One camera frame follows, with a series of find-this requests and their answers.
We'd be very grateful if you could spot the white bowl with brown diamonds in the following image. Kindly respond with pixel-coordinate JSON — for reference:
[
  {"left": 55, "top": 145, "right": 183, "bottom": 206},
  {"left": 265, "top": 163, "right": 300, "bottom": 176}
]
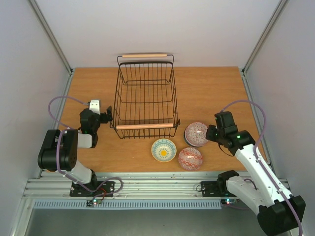
[{"left": 184, "top": 122, "right": 208, "bottom": 146}]

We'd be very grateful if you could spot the red patterned bowl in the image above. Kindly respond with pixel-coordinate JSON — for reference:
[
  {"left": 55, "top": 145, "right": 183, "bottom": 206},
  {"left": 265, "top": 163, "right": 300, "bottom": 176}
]
[{"left": 178, "top": 147, "right": 203, "bottom": 171}]

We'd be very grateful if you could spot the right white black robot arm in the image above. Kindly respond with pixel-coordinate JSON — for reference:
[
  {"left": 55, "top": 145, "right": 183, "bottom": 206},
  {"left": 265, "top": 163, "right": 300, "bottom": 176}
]
[{"left": 206, "top": 112, "right": 306, "bottom": 236}]

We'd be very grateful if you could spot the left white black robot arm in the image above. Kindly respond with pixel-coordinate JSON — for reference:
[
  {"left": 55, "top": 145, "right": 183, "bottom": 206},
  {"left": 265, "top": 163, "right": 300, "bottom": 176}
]
[{"left": 37, "top": 107, "right": 113, "bottom": 196}]

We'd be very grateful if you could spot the white bowl under stack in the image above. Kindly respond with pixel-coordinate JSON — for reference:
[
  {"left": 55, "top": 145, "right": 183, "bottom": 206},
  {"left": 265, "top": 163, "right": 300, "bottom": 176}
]
[{"left": 183, "top": 133, "right": 203, "bottom": 148}]

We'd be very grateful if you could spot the teal yellow sun bowl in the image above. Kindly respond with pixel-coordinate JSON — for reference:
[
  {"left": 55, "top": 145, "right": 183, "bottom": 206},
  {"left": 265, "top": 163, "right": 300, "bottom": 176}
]
[{"left": 151, "top": 138, "right": 177, "bottom": 163}]

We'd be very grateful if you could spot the right circuit board with leds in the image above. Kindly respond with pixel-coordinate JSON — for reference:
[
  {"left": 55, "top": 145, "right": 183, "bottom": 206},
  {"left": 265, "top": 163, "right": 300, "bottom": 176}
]
[{"left": 221, "top": 198, "right": 239, "bottom": 205}]

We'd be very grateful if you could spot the circuit board with leds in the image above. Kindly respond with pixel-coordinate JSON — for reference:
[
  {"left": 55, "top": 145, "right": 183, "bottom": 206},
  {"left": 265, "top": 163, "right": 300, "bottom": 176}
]
[
  {"left": 221, "top": 198, "right": 239, "bottom": 205},
  {"left": 86, "top": 199, "right": 102, "bottom": 207}
]

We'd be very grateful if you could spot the left circuit board with leds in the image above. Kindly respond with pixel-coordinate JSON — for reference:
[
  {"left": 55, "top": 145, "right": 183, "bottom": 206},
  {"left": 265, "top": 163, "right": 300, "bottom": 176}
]
[{"left": 86, "top": 199, "right": 102, "bottom": 207}]

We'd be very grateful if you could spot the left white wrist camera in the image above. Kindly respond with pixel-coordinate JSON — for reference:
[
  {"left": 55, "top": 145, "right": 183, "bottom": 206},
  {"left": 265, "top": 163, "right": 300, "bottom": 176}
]
[{"left": 89, "top": 100, "right": 100, "bottom": 115}]

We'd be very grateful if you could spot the black wire dish rack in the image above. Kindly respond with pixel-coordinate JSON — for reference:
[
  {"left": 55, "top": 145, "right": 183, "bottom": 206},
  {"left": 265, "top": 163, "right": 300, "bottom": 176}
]
[{"left": 110, "top": 53, "right": 180, "bottom": 139}]

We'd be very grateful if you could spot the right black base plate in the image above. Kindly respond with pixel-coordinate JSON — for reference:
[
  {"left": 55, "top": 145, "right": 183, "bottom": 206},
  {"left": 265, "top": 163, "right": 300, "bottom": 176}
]
[{"left": 200, "top": 181, "right": 235, "bottom": 198}]

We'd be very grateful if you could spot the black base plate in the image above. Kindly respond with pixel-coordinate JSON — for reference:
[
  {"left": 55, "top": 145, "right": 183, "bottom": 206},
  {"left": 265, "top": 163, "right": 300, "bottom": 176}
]
[
  {"left": 200, "top": 181, "right": 235, "bottom": 198},
  {"left": 69, "top": 181, "right": 115, "bottom": 197}
]

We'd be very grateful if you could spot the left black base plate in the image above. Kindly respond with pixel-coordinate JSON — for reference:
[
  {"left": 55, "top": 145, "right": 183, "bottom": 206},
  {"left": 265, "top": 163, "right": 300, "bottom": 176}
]
[{"left": 69, "top": 181, "right": 115, "bottom": 197}]

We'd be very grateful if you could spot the aluminium rail frame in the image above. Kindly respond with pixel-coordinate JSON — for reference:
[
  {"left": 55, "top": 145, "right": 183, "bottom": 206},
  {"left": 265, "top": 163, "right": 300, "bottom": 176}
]
[{"left": 22, "top": 171, "right": 220, "bottom": 199}]

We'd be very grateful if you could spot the right aluminium corner post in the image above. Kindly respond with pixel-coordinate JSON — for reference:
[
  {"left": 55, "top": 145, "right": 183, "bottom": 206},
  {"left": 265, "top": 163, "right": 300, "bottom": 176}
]
[{"left": 242, "top": 0, "right": 289, "bottom": 74}]

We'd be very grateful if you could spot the aluminium corner post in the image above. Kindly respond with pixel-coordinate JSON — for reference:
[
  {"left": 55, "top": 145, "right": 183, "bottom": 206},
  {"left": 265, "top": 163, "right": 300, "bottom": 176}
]
[
  {"left": 242, "top": 0, "right": 289, "bottom": 74},
  {"left": 27, "top": 0, "right": 74, "bottom": 74}
]

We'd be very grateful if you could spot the grey slotted cable duct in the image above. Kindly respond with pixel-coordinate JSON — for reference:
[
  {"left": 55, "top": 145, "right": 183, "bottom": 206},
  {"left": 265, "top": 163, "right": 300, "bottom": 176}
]
[{"left": 33, "top": 199, "right": 221, "bottom": 210}]

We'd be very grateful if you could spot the left aluminium corner post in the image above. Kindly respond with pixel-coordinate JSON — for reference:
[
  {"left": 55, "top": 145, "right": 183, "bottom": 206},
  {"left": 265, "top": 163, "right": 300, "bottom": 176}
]
[{"left": 27, "top": 0, "right": 74, "bottom": 74}]

